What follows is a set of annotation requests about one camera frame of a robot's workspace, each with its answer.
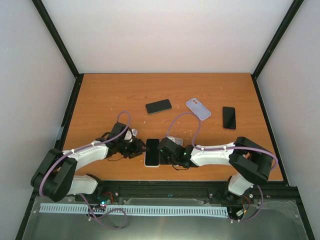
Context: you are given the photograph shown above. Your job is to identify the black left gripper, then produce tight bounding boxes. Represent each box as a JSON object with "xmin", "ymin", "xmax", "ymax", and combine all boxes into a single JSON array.
[{"xmin": 118, "ymin": 137, "xmax": 150, "ymax": 159}]

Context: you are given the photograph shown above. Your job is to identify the white-edged black phone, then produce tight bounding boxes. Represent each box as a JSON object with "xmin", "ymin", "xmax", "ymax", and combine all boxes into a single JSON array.
[{"xmin": 144, "ymin": 138, "xmax": 161, "ymax": 167}]

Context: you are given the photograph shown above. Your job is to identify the cream phone case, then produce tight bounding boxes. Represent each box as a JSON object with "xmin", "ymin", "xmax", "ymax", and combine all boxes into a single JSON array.
[{"xmin": 144, "ymin": 138, "xmax": 161, "ymax": 168}]

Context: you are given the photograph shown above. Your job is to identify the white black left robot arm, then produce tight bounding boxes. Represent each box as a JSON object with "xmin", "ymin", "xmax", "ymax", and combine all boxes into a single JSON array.
[{"xmin": 30, "ymin": 122, "xmax": 149, "ymax": 202}]

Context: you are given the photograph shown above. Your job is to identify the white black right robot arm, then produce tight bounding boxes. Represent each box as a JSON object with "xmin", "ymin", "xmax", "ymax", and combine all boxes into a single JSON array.
[{"xmin": 157, "ymin": 136, "xmax": 278, "ymax": 196}]

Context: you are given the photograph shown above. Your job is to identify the green-edged black phone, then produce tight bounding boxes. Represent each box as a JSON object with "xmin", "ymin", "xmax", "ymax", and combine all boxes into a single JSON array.
[{"xmin": 145, "ymin": 99, "xmax": 172, "ymax": 115}]

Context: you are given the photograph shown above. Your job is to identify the lavender phone case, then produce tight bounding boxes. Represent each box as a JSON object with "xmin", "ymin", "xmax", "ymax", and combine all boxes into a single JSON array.
[{"xmin": 185, "ymin": 98, "xmax": 212, "ymax": 121}]

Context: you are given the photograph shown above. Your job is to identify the red-edged black phone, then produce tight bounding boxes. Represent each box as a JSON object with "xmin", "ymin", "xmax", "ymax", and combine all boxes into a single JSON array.
[{"xmin": 222, "ymin": 106, "xmax": 236, "ymax": 130}]

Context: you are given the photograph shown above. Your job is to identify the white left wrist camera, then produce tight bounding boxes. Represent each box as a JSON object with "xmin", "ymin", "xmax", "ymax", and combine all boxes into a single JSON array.
[{"xmin": 124, "ymin": 128, "xmax": 138, "ymax": 142}]

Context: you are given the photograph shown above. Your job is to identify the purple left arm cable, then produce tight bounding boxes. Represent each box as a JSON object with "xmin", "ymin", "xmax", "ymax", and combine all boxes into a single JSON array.
[{"xmin": 38, "ymin": 111, "xmax": 133, "ymax": 230}]

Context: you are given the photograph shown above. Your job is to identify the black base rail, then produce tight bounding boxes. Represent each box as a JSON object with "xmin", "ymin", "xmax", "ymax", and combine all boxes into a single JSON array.
[{"xmin": 33, "ymin": 179, "xmax": 301, "ymax": 208}]

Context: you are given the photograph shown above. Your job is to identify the light blue cable duct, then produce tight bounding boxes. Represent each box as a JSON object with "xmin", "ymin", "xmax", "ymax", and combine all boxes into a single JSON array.
[{"xmin": 38, "ymin": 203, "xmax": 228, "ymax": 218}]

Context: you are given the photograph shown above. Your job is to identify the black corner frame post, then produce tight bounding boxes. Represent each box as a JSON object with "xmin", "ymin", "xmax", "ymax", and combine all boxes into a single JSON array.
[{"xmin": 251, "ymin": 0, "xmax": 306, "ymax": 78}]

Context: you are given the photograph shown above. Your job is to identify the black left frame post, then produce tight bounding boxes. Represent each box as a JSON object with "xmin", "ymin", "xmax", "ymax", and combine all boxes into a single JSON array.
[{"xmin": 31, "ymin": 0, "xmax": 81, "ymax": 78}]

